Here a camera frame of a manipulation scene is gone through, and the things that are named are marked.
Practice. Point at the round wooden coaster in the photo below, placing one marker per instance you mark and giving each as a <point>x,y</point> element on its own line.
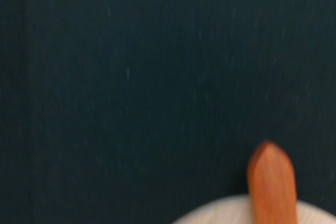
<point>229,210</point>

